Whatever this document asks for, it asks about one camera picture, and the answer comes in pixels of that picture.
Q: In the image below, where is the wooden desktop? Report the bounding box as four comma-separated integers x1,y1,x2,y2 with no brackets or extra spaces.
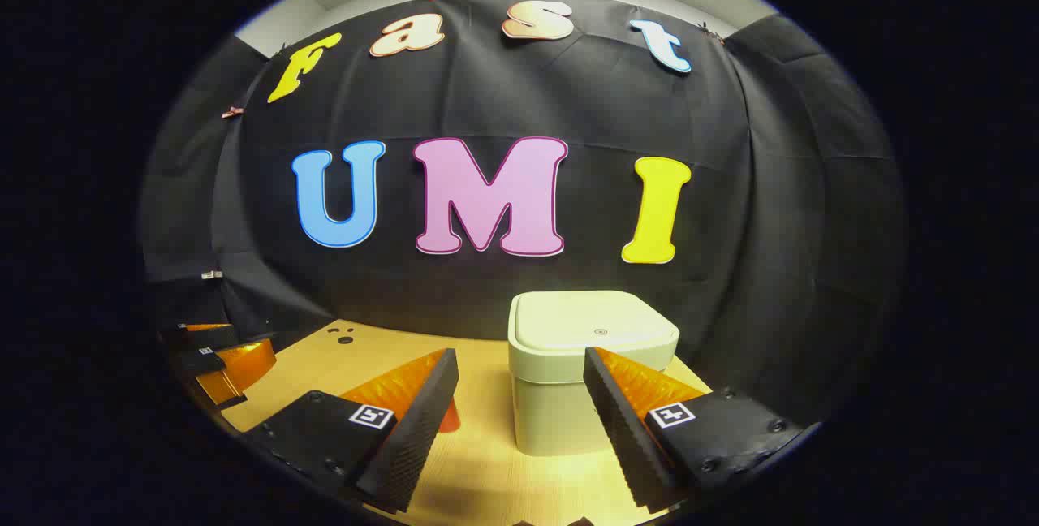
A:
219,319,715,526

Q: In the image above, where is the green desktop garbage bin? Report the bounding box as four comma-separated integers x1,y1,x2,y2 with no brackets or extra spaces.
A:
507,291,681,458

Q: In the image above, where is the black backdrop cloth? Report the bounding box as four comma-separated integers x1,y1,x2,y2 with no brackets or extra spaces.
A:
138,0,906,446

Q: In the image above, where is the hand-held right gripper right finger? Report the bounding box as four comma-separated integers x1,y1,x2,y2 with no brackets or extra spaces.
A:
582,346,806,515

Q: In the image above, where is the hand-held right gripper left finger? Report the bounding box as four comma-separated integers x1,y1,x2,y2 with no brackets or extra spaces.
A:
242,347,461,515

